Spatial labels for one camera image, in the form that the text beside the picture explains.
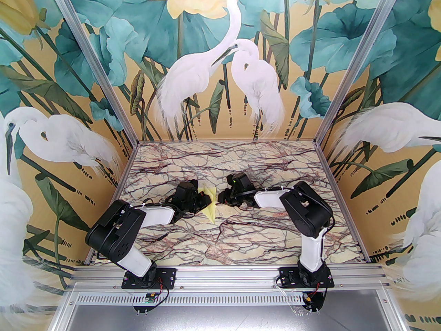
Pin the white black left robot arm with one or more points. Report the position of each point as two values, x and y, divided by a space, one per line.
113 233

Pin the aluminium frame crossbar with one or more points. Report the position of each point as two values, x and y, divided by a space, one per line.
224 276

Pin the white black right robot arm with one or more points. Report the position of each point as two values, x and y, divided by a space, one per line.
311 250

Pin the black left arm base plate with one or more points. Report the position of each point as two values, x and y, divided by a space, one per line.
168 276

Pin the small green circuit board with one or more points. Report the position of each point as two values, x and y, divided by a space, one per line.
149 299

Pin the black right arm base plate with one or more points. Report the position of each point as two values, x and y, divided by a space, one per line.
286 277

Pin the grey metal sheet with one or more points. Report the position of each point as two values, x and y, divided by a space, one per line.
224 319

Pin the perforated metal strip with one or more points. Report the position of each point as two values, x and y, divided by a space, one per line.
224 298

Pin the aluminium frame post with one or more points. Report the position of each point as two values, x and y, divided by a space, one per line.
355 64
98 64

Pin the pale yellow paper sheet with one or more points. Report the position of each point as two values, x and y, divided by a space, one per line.
212 214

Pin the aluminium table side rail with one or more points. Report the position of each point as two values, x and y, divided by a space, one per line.
330 171
125 171

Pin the small yellow connector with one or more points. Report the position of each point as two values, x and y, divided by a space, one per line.
310 299

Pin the black mounting bracket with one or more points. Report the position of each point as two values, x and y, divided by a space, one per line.
320 305

